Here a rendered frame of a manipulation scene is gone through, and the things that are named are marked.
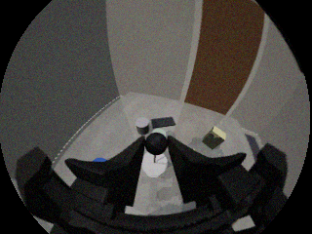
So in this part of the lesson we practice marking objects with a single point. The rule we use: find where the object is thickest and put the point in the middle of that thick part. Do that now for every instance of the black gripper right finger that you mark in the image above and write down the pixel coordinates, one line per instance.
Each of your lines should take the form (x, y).
(195, 172)

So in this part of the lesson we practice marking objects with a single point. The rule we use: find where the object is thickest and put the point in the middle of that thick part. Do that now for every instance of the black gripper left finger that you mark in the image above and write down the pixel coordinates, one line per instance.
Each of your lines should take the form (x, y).
(119, 174)

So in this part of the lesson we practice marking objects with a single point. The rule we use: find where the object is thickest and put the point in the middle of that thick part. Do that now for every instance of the black flat rectangular mat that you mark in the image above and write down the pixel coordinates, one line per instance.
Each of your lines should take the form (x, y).
(162, 122)

